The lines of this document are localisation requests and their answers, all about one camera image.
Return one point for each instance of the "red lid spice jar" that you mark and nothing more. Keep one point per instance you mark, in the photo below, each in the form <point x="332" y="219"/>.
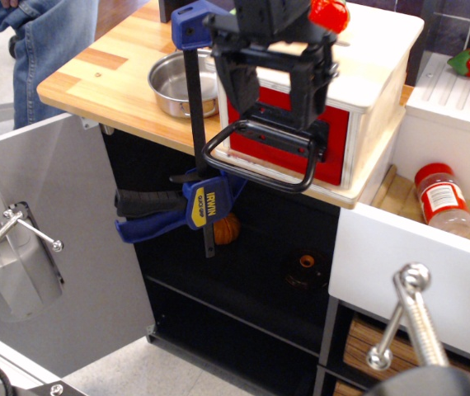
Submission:
<point x="442" y="202"/>

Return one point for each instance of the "white dish drainer sink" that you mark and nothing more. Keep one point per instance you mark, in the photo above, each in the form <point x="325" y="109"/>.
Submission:
<point x="436" y="127"/>

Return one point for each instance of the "small orange toy pumpkin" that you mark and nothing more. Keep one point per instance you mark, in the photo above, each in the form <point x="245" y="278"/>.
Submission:
<point x="227" y="229"/>

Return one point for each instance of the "white open kitchen drawer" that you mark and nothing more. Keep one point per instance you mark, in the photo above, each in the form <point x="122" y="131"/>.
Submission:
<point x="374" y="241"/>

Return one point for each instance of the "dark round toy with orange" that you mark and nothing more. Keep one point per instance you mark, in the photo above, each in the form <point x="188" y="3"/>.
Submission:
<point x="307" y="269"/>

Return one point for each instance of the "blue Irwin bar clamp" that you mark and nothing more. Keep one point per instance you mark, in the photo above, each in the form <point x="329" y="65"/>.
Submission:
<point x="206" y="196"/>

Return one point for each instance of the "red front wooden drawer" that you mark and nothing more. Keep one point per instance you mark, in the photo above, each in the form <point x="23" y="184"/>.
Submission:
<point x="284" y="132"/>

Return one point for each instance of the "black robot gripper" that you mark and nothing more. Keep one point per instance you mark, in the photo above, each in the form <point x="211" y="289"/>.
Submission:
<point x="278" y="35"/>

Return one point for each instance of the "red toy bell pepper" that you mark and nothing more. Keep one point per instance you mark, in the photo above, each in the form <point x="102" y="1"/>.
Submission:
<point x="332" y="15"/>

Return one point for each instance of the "person in blue jeans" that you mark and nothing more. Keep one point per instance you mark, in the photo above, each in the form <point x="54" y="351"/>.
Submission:
<point x="50" y="33"/>

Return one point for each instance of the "stainless steel pot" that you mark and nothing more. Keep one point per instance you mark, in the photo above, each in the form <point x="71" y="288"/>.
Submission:
<point x="167" y="78"/>

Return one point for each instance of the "silver screw clamp right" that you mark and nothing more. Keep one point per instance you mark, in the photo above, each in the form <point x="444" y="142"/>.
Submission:
<point x="434" y="375"/>

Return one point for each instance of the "grey open cabinet door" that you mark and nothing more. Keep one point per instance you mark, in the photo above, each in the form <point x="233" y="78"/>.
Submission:
<point x="71" y="291"/>

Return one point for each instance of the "light wooden box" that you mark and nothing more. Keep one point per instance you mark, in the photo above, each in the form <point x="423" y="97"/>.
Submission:
<point x="363" y="113"/>

